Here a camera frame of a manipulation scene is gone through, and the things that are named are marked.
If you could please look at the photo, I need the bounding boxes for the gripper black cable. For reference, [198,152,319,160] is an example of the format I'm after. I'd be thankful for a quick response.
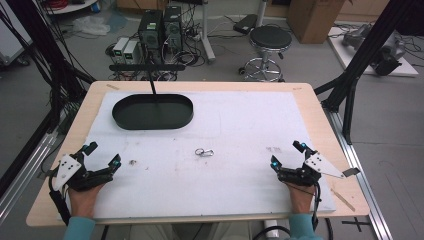
[48,173,73,227]
[310,182,324,232]

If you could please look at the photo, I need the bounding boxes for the flat black box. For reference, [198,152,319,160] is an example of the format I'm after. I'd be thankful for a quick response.
[232,13,259,36]

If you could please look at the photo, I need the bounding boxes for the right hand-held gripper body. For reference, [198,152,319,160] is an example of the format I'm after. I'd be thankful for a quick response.
[277,152,362,188]

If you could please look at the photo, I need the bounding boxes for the grey power supply unit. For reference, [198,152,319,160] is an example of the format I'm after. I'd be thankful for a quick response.
[111,36,130,64]
[123,39,142,66]

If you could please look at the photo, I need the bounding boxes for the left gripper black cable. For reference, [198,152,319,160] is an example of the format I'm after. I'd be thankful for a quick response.
[48,173,73,227]

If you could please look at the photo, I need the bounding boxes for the cardboard box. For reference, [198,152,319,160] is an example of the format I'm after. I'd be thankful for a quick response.
[286,0,346,45]

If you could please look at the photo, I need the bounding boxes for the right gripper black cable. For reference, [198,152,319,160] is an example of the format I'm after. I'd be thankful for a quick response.
[310,182,324,232]

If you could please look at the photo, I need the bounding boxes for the grey metal table leg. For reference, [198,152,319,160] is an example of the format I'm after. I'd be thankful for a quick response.
[199,0,217,65]

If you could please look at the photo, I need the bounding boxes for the aluminium rail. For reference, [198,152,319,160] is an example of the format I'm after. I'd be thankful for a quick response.
[0,131,60,225]
[321,107,395,240]

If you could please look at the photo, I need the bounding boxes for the white round table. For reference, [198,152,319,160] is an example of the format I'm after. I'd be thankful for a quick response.
[42,0,100,16]

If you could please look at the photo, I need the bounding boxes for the black oval tray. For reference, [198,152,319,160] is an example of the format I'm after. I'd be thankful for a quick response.
[111,93,195,131]

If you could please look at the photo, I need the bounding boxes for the person's left hand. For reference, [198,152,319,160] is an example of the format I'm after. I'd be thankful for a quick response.
[67,183,105,220]

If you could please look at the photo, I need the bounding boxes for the white foam mat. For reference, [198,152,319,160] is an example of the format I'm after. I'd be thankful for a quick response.
[55,91,338,222]

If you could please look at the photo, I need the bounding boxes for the black stand with crossbar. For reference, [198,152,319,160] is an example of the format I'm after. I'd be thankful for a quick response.
[108,63,187,96]

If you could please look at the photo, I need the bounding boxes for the black computer tower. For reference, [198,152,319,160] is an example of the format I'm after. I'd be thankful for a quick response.
[162,5,184,62]
[137,9,165,65]

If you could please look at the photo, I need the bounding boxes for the white floor platform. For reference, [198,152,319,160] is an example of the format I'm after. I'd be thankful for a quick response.
[327,25,420,79]

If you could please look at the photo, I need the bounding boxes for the black floor cable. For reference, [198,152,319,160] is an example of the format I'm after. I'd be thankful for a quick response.
[252,225,292,240]

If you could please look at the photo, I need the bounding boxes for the thin wooden stick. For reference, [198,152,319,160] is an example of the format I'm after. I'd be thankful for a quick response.
[329,187,357,213]

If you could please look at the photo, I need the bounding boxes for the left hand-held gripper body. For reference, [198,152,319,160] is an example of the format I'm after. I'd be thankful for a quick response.
[37,153,115,193]

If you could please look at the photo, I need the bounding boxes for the grey robot equipment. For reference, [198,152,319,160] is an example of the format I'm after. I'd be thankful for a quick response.
[341,22,408,77]

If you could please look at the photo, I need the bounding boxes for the person's right hand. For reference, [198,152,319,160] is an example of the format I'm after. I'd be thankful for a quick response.
[285,181,318,215]

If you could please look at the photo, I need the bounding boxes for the silver metal key ring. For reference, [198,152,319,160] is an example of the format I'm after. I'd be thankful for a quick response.
[194,147,215,158]

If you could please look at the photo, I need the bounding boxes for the black metal frame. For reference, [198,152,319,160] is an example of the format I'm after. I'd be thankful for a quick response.
[0,0,97,135]
[313,0,424,146]

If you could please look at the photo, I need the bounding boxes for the wooden table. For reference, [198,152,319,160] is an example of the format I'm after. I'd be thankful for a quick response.
[25,80,372,228]

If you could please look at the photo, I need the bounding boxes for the black round stool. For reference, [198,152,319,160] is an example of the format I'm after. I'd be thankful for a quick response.
[237,24,294,84]

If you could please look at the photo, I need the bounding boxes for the white plastic bag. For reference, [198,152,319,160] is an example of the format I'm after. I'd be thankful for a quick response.
[71,15,111,37]

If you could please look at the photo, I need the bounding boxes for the tangle of floor cables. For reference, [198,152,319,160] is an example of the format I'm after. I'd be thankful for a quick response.
[178,25,208,68]

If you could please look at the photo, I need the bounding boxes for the white cabinet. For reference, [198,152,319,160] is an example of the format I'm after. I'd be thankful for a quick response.
[0,0,33,66]

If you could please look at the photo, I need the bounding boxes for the person's beige pants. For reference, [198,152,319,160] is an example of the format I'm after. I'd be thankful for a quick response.
[127,221,255,240]

